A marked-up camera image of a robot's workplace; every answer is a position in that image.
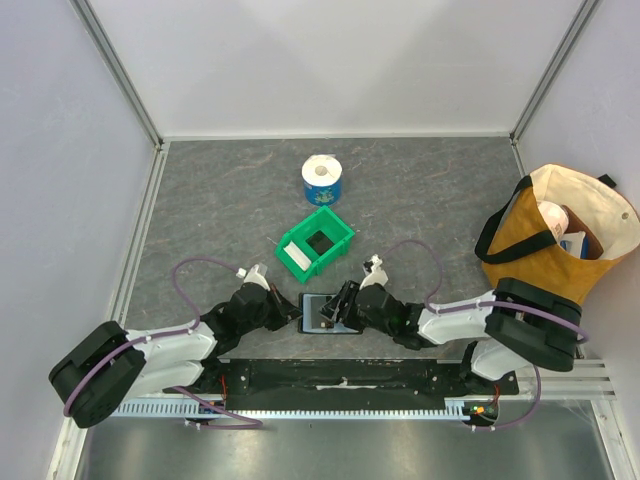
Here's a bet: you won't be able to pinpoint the black leather card holder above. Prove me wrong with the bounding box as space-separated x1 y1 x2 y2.
298 293 359 335

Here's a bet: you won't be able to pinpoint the green plastic bin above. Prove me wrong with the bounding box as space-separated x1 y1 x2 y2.
275 206 355 284

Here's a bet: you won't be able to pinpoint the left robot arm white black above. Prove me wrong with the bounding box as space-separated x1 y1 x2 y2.
48 282 302 429

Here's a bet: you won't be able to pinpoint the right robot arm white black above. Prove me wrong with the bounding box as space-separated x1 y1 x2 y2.
319 278 588 394

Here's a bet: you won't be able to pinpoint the stack of white cards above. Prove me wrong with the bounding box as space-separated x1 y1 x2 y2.
284 242 312 271

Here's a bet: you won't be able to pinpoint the black card in bin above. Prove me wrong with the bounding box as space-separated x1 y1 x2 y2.
306 230 334 256

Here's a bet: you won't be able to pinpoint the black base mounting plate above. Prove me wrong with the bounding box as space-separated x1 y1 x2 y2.
189 359 519 397

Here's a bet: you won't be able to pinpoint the toilet paper roll blue wrapper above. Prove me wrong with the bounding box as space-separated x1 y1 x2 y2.
301 154 343 207

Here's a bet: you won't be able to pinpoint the mustard canvas tote bag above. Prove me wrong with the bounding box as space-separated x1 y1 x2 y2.
475 164 639 305

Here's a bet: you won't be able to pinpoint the items inside tote bag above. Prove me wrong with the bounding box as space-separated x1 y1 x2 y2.
537 201 604 260

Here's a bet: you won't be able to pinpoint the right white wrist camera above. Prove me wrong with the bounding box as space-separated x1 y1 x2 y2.
360 254 388 290

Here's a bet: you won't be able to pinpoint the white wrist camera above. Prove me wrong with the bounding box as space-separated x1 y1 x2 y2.
236 263 270 290
360 254 388 290

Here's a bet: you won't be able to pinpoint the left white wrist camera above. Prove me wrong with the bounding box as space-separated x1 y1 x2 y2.
236 263 270 290

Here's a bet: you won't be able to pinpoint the left aluminium frame post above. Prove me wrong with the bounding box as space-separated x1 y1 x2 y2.
70 0 164 148

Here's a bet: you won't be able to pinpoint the aluminium frame post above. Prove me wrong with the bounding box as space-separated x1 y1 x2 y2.
509 0 601 147
70 0 164 148

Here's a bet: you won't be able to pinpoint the right aluminium frame post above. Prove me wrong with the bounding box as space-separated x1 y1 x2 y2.
509 0 601 147

